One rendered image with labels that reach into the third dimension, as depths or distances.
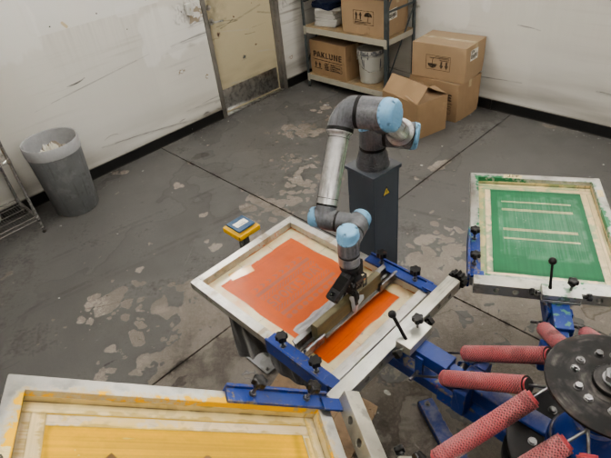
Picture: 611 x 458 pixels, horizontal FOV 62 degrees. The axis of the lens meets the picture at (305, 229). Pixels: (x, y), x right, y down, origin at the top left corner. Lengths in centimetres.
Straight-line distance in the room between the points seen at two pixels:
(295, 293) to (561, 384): 106
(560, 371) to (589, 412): 11
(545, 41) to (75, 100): 427
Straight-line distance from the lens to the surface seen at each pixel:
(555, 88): 542
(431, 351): 173
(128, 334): 349
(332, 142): 180
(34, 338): 380
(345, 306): 184
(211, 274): 216
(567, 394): 137
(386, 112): 175
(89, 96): 513
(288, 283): 209
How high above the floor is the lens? 238
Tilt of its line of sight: 37 degrees down
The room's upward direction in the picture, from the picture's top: 7 degrees counter-clockwise
